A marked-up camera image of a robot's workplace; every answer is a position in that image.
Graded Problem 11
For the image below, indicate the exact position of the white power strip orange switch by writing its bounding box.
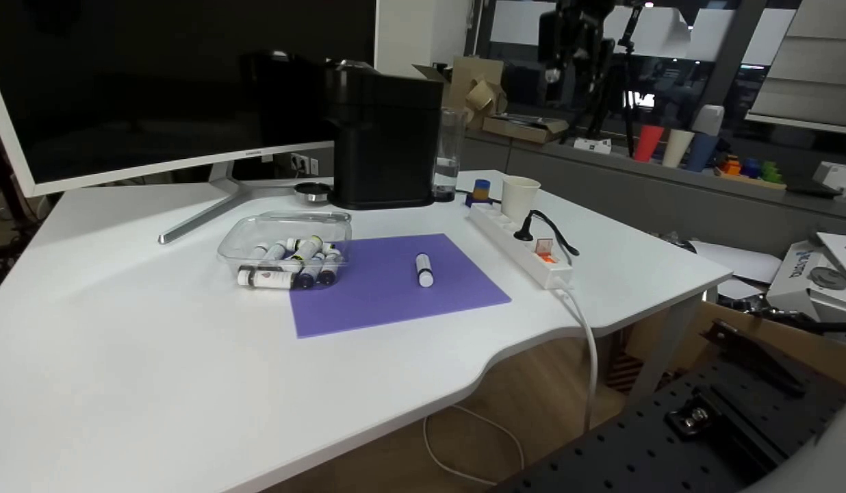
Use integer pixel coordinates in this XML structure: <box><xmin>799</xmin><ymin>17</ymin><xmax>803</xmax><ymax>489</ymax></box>
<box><xmin>463</xmin><ymin>204</ymin><xmax>581</xmax><ymax>292</ymax></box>

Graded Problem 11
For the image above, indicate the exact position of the white marker purple cap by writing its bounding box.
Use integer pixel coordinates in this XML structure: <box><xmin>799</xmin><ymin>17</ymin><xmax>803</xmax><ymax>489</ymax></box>
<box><xmin>410</xmin><ymin>252</ymin><xmax>437</xmax><ymax>291</ymax></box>

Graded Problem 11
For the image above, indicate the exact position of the purple paper mat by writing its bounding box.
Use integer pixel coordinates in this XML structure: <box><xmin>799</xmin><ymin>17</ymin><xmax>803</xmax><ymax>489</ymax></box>
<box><xmin>288</xmin><ymin>233</ymin><xmax>514</xmax><ymax>339</ymax></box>

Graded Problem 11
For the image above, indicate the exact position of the white marker in container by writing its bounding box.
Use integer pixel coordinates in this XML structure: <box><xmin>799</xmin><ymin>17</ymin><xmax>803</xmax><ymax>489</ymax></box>
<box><xmin>254</xmin><ymin>237</ymin><xmax>302</xmax><ymax>273</ymax></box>
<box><xmin>292</xmin><ymin>233</ymin><xmax>329</xmax><ymax>287</ymax></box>
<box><xmin>236</xmin><ymin>263</ymin><xmax>298</xmax><ymax>292</ymax></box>
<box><xmin>312</xmin><ymin>240</ymin><xmax>348</xmax><ymax>287</ymax></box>

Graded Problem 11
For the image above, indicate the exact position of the white paper cup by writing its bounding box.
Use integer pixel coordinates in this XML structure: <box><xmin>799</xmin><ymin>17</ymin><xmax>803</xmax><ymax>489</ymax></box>
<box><xmin>499</xmin><ymin>172</ymin><xmax>543</xmax><ymax>221</ymax></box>

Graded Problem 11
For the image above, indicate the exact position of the black coffee machine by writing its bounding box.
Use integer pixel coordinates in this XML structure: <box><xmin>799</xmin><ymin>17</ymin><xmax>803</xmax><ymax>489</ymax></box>
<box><xmin>327</xmin><ymin>58</ymin><xmax>468</xmax><ymax>210</ymax></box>

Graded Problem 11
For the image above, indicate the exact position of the black round dish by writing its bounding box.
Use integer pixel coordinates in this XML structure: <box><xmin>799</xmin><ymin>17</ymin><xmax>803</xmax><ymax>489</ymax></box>
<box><xmin>292</xmin><ymin>180</ymin><xmax>335</xmax><ymax>204</ymax></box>

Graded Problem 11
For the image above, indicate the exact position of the brown cardboard box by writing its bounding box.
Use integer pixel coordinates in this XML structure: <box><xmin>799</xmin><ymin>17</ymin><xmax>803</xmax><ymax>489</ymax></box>
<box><xmin>417</xmin><ymin>54</ymin><xmax>506</xmax><ymax>132</ymax></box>

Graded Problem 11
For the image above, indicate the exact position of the clear plastic container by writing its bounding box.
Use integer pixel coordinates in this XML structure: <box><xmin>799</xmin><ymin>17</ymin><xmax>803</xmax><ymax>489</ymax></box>
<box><xmin>217</xmin><ymin>210</ymin><xmax>354</xmax><ymax>292</ymax></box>

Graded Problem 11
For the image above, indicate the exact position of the grey side counter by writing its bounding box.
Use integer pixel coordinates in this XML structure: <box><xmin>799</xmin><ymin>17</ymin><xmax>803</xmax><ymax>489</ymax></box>
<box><xmin>461</xmin><ymin>132</ymin><xmax>846</xmax><ymax>261</ymax></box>

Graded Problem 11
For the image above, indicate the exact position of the red plastic cup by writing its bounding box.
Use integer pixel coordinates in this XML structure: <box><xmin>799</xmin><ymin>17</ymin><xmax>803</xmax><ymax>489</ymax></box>
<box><xmin>633</xmin><ymin>124</ymin><xmax>667</xmax><ymax>166</ymax></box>

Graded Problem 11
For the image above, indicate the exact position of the black tall tripod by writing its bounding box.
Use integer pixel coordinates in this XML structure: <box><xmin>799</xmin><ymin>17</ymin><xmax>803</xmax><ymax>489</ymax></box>
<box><xmin>537</xmin><ymin>0</ymin><xmax>647</xmax><ymax>154</ymax></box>

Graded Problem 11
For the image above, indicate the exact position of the grey metal table leg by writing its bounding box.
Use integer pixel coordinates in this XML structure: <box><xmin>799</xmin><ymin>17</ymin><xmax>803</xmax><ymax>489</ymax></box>
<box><xmin>625</xmin><ymin>299</ymin><xmax>706</xmax><ymax>406</ymax></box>

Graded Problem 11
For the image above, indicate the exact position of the white plastic cup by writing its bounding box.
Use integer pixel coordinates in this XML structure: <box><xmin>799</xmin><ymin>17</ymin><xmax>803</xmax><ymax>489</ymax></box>
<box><xmin>663</xmin><ymin>126</ymin><xmax>695</xmax><ymax>172</ymax></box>

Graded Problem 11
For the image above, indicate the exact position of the blue plastic cup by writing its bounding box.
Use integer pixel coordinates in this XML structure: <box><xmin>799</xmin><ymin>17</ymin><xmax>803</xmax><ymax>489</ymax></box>
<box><xmin>681</xmin><ymin>132</ymin><xmax>724</xmax><ymax>176</ymax></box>

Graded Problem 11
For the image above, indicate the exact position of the black perforated breadboard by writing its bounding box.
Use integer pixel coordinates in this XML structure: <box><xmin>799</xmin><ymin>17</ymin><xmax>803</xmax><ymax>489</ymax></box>
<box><xmin>492</xmin><ymin>363</ymin><xmax>846</xmax><ymax>493</ymax></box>

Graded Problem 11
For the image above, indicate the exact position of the white framed monitor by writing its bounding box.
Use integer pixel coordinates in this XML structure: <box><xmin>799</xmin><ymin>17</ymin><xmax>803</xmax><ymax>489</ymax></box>
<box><xmin>0</xmin><ymin>0</ymin><xmax>384</xmax><ymax>247</ymax></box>

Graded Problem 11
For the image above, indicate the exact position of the white printed box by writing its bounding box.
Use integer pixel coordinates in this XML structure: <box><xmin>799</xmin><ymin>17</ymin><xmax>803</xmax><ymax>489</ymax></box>
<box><xmin>767</xmin><ymin>229</ymin><xmax>846</xmax><ymax>324</ymax></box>

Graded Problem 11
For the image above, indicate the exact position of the black plugged cable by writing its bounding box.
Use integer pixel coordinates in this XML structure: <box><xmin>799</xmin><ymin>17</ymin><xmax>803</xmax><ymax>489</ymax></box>
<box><xmin>511</xmin><ymin>207</ymin><xmax>583</xmax><ymax>261</ymax></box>

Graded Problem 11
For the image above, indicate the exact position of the white floor cable loop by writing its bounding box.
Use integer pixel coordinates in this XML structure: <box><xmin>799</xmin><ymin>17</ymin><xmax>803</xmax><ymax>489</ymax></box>
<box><xmin>418</xmin><ymin>400</ymin><xmax>531</xmax><ymax>489</ymax></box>

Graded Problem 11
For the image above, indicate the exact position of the white power strip cable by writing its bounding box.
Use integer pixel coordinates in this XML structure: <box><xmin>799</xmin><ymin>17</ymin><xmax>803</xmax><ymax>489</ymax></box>
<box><xmin>552</xmin><ymin>277</ymin><xmax>602</xmax><ymax>439</ymax></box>

